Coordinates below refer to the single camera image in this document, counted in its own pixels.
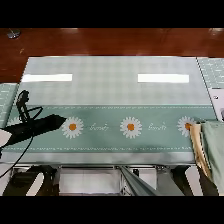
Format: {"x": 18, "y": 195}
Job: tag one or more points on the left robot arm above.
{"x": 16, "y": 183}

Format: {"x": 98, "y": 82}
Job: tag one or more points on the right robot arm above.
{"x": 190, "y": 181}

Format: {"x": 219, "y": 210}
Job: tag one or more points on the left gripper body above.
{"x": 35, "y": 128}

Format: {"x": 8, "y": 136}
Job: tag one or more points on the pale green shirt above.
{"x": 216, "y": 153}

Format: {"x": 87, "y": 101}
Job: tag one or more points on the tan garment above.
{"x": 199, "y": 146}

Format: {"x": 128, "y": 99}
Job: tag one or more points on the silver frame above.
{"x": 100, "y": 180}

